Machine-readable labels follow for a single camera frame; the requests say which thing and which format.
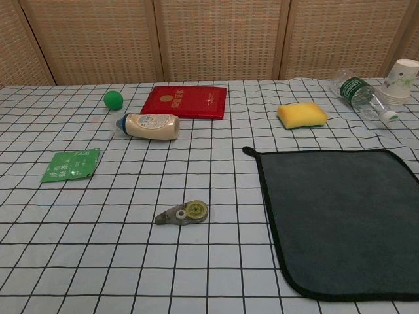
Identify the grey and yellow cloth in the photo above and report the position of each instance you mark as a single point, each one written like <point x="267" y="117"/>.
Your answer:
<point x="327" y="212"/>

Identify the light blue checked tablecloth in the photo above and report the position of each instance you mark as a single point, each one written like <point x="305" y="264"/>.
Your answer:
<point x="196" y="261"/>

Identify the red certificate book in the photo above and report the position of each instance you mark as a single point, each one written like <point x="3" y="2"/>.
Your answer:
<point x="193" y="103"/>

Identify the correction tape dispenser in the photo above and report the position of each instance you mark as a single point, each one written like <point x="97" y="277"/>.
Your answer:
<point x="190" y="213"/>

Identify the cream squeeze bottle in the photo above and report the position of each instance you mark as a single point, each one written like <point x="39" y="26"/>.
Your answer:
<point x="154" y="127"/>

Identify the yellow sponge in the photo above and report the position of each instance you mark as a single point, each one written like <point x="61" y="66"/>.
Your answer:
<point x="301" y="114"/>

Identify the green ball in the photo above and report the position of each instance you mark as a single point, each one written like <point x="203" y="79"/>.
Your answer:
<point x="113" y="99"/>

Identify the wooden woven folding screen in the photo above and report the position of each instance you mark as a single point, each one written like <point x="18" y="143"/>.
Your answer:
<point x="212" y="39"/>

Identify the green tea sachet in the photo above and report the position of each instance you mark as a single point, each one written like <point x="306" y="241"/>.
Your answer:
<point x="70" y="165"/>

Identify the clear plastic water bottle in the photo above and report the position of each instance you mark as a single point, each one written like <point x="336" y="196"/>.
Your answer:
<point x="355" y="90"/>

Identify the stack of paper cups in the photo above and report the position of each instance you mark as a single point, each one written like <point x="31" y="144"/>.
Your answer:
<point x="397" y="81"/>

